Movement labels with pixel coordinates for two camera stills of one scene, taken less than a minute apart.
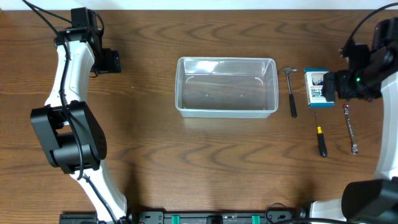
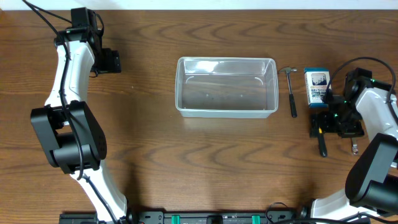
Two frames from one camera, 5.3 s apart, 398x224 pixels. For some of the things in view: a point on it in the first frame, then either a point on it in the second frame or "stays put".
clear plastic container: [227, 87] stays put
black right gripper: [329, 86] -> [336, 130]
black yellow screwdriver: [321, 139] stays put
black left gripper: [114, 61] stays put
